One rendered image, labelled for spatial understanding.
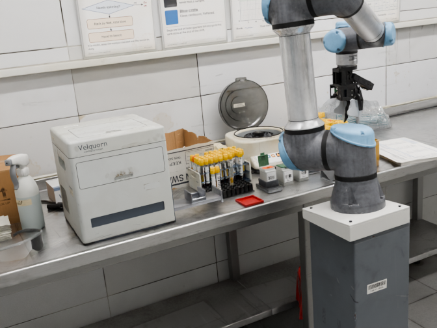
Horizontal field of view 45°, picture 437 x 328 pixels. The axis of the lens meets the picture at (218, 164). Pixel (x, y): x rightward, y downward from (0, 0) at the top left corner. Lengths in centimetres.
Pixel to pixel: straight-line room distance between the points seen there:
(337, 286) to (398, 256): 19
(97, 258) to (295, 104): 69
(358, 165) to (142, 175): 60
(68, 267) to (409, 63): 208
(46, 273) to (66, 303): 83
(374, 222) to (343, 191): 12
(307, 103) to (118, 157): 54
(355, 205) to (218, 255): 114
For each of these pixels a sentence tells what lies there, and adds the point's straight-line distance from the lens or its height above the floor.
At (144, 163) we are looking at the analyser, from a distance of 154.
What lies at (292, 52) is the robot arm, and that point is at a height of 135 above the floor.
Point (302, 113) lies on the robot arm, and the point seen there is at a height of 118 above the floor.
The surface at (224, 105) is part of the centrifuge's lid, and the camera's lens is 228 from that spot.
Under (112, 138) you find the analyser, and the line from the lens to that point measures 150.
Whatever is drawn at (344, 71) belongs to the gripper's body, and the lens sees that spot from 195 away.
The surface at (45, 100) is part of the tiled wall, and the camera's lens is 209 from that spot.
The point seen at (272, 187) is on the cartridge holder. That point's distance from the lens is 181.
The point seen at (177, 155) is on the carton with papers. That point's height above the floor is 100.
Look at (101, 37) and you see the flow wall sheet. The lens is 212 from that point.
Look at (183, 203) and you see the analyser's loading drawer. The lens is 165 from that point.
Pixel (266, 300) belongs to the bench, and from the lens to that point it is 236.
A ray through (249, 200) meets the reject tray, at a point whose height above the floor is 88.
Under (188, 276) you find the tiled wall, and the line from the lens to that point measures 248.
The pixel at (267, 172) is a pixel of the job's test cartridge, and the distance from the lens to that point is 179.
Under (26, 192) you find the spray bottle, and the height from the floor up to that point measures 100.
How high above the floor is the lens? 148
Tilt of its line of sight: 16 degrees down
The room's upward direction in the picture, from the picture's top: 5 degrees counter-clockwise
